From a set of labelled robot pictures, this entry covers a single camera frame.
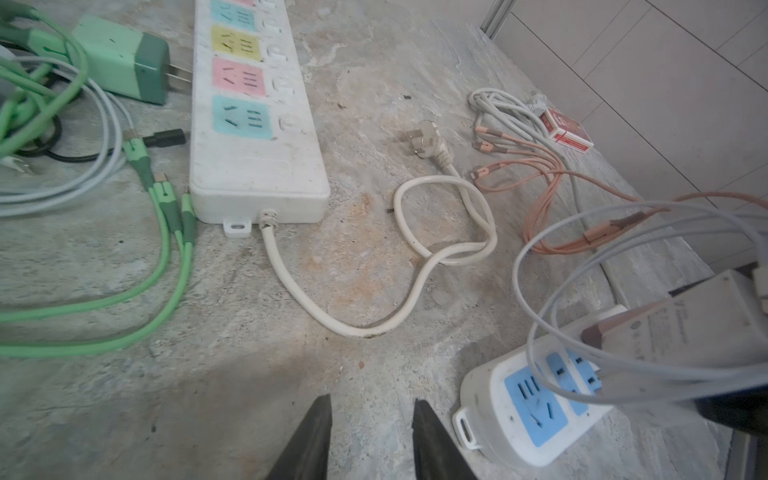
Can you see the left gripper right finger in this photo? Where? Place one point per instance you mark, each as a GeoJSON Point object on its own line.
{"type": "Point", "coordinates": [435, 454]}

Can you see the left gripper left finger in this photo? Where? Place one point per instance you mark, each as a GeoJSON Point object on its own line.
{"type": "Point", "coordinates": [306, 455]}

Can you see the short blue power strip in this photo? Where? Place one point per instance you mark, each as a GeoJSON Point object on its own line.
{"type": "Point", "coordinates": [513, 419]}

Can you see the pink charger plug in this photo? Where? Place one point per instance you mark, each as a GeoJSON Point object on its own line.
{"type": "Point", "coordinates": [593, 336]}

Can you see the white charger with cable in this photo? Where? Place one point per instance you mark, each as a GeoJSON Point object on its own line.
{"type": "Point", "coordinates": [708, 341]}

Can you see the long multicolour power strip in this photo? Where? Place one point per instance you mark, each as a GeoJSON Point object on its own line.
{"type": "Point", "coordinates": [253, 147]}

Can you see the green charger plug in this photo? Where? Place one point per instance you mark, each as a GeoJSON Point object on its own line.
{"type": "Point", "coordinates": [129, 62]}

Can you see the red card box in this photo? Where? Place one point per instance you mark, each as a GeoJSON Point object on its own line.
{"type": "Point", "coordinates": [565, 131]}

